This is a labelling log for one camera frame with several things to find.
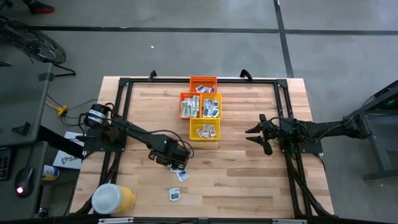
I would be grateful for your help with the small black bracket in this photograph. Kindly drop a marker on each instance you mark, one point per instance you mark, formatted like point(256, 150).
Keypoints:
point(22, 130)

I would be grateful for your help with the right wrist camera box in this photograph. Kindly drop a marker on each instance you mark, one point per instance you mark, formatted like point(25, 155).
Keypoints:
point(272, 128)

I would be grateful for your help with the narrow pale strip packet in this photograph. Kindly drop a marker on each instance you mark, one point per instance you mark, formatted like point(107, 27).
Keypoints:
point(206, 129)

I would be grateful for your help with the grey metal cart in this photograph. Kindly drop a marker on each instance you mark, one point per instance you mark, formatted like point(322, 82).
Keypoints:
point(388, 146)

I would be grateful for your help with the silver bracket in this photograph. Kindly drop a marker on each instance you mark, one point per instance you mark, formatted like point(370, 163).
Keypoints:
point(289, 221)
point(115, 220)

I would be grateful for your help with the yellow tub with white lid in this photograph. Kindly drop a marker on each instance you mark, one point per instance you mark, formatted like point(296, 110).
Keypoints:
point(109, 199)

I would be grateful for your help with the yellow plastic basket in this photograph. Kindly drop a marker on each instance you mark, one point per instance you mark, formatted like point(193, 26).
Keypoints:
point(220, 105)
point(194, 124)

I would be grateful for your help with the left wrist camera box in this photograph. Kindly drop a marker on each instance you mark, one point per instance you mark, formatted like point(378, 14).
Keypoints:
point(180, 152)

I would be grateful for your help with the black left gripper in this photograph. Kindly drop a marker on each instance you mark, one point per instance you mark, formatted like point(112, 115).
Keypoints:
point(164, 158)

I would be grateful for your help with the blue and yellow can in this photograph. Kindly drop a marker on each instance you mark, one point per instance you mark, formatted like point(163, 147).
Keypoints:
point(49, 172)

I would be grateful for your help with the dark keyboard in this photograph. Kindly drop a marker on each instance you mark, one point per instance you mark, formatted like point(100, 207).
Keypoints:
point(4, 165)

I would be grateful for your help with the grey desk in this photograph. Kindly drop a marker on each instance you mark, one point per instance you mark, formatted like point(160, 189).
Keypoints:
point(18, 99)

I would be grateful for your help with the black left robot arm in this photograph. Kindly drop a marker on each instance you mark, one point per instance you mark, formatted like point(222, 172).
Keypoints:
point(133, 132)

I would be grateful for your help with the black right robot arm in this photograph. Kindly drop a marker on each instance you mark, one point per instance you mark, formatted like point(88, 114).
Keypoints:
point(326, 130)

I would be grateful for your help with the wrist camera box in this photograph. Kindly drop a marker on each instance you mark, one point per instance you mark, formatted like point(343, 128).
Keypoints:
point(272, 128)
point(180, 152)

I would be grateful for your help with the person's foot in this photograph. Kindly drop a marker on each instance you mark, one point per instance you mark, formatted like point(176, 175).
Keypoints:
point(40, 7)

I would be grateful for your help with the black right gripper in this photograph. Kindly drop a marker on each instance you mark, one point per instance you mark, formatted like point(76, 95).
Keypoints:
point(269, 130)

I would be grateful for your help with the black floor fan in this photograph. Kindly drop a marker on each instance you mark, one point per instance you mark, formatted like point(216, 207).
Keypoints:
point(37, 46)

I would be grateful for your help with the orange-red plastic basket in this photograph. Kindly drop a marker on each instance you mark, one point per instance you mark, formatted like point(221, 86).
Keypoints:
point(181, 107)
point(194, 82)

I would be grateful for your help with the white printed box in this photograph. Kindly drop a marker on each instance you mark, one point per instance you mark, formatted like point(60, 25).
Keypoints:
point(66, 160)

